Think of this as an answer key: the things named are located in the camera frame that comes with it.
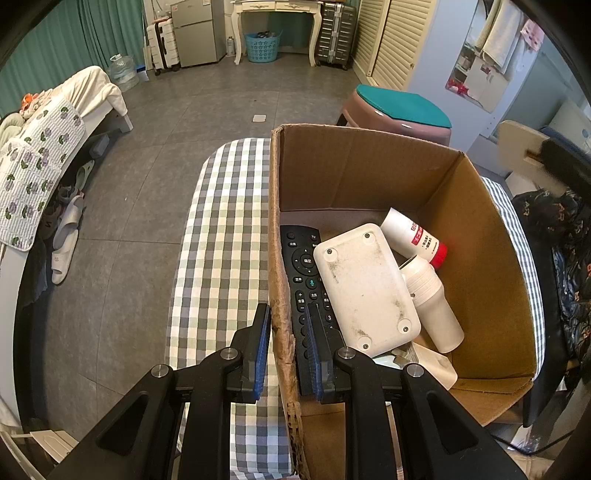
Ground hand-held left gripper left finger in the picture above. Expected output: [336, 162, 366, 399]
[48, 303, 271, 480]

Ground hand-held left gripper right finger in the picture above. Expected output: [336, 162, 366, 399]
[302, 303, 527, 480]

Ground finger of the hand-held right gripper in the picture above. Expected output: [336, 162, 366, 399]
[540, 136, 591, 195]

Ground white plastic device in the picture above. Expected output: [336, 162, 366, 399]
[313, 223, 422, 357]

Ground black remote control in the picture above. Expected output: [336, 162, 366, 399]
[280, 224, 345, 397]

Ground white cylindrical bottle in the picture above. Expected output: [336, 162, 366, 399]
[398, 255, 465, 354]

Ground white bottle with red cap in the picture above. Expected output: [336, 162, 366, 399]
[381, 208, 448, 270]

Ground brown cardboard box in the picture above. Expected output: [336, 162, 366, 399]
[269, 124, 539, 480]

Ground dark floral cloth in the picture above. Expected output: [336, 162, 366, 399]
[512, 189, 591, 356]

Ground frosted glass door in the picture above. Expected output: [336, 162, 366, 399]
[466, 46, 591, 176]

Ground white paper piece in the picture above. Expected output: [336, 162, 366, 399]
[413, 344, 459, 391]

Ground teal seat cushion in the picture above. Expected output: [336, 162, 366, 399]
[356, 84, 452, 130]

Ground pink plastic stool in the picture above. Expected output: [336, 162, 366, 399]
[336, 84, 452, 147]

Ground cream louvred wardrobe doors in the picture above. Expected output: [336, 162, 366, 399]
[352, 0, 437, 90]

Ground pale green slipper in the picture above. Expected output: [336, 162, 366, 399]
[74, 160, 95, 190]

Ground pair of sneakers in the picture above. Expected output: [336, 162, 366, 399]
[41, 185, 75, 241]

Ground dark grey suitcase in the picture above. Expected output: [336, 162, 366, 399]
[315, 2, 357, 70]

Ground bed with floral blanket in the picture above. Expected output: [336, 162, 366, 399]
[0, 113, 134, 435]

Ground floral quilted blanket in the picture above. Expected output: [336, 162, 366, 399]
[0, 98, 86, 251]

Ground blue plastic laundry basket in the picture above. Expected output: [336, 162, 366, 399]
[244, 31, 282, 63]

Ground clear water jug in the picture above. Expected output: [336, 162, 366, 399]
[109, 54, 139, 92]

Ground cream blanket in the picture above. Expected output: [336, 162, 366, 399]
[55, 66, 127, 118]

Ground white suitcase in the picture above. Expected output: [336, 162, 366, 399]
[145, 21, 182, 75]

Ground silver mini fridge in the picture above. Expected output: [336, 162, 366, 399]
[171, 1, 227, 68]

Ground white dressing table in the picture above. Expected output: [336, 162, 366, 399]
[229, 0, 324, 66]

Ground pale green blanket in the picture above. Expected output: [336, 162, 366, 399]
[0, 113, 24, 139]

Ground green curtain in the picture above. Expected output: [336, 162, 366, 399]
[0, 0, 146, 118]

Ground wall mirror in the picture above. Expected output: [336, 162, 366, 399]
[445, 0, 546, 114]

